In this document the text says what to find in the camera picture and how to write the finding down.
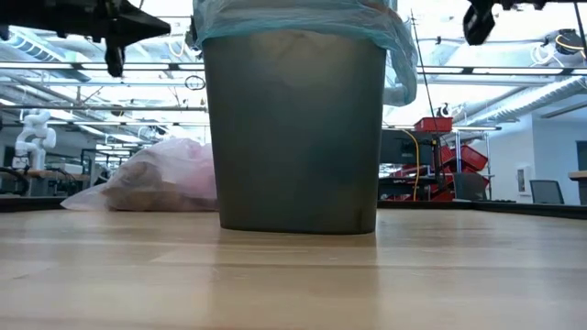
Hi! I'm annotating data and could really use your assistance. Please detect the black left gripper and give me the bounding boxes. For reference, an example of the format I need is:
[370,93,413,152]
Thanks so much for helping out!
[0,0,172,79]

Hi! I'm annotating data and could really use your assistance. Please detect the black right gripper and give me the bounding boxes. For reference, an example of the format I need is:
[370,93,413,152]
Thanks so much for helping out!
[462,0,549,47]

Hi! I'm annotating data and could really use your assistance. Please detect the pink translucent trash bag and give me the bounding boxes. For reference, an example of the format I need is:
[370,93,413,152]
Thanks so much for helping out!
[61,137,219,213]

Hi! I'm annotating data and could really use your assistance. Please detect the light blue bag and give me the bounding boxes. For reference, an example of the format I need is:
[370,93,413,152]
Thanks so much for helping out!
[191,0,420,108]

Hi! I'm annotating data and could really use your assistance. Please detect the brown trash bin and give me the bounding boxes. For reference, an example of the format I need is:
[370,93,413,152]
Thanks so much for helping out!
[201,27,388,236]

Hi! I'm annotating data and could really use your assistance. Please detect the thin black pole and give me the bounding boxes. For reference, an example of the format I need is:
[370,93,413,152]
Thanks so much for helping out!
[409,7,436,119]

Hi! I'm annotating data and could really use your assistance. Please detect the red crate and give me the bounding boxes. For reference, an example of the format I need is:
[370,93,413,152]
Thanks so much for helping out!
[414,116,454,134]

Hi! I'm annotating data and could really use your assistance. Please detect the black metal rack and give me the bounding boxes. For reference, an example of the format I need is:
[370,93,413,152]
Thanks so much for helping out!
[80,148,138,187]

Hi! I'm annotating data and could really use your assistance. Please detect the stacked red crates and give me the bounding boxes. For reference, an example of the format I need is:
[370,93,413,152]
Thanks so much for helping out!
[430,145,490,204]

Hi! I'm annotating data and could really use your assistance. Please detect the black monitor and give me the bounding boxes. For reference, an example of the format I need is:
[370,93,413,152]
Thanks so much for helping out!
[379,129,435,167]

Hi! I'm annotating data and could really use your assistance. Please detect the wooden workbench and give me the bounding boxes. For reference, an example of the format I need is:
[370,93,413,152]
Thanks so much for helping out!
[25,169,91,182]

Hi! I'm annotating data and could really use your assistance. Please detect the dark grey crate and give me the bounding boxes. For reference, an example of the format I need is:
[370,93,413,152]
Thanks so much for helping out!
[453,171,490,201]

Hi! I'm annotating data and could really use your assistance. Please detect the black desk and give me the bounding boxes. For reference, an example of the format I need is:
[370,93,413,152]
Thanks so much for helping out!
[378,176,441,202]

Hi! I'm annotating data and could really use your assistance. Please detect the wooden desk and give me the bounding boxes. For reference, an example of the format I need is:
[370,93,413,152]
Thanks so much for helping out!
[568,170,587,205]

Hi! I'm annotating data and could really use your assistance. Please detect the grey office chair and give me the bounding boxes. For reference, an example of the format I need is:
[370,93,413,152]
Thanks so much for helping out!
[529,179,565,205]

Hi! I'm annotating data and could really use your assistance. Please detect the hanging black cable loop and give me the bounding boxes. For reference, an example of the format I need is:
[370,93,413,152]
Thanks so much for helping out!
[183,74,207,92]

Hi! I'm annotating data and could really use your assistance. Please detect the black ceiling cable reel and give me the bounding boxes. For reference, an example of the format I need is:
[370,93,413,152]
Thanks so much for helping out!
[545,27,587,56]

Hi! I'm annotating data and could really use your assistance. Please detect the yellow hanging cable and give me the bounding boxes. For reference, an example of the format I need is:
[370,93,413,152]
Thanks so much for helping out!
[402,129,421,202]

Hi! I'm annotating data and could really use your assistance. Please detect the black looped hose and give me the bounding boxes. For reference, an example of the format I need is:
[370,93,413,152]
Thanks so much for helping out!
[0,167,29,196]

